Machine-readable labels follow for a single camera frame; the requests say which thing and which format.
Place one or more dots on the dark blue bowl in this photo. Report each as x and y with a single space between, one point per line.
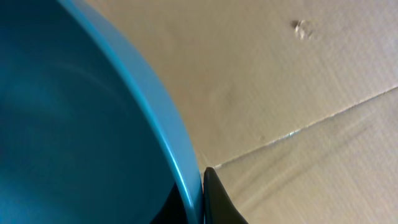
89 133

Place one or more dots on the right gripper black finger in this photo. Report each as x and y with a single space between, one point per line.
218 207

